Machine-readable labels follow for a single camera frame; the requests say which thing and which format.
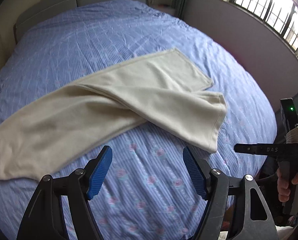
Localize cream knit pants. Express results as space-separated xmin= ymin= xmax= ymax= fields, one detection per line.
xmin=0 ymin=49 xmax=227 ymax=180

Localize person's right hand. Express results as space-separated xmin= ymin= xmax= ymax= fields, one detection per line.
xmin=275 ymin=166 xmax=298 ymax=202

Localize blue floral bed sheet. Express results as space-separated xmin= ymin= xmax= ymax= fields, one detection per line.
xmin=0 ymin=0 xmax=277 ymax=239

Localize white bedside table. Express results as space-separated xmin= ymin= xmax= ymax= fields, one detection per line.
xmin=154 ymin=4 xmax=176 ymax=16

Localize cream ribbed wardrobe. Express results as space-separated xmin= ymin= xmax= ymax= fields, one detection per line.
xmin=0 ymin=5 xmax=17 ymax=70

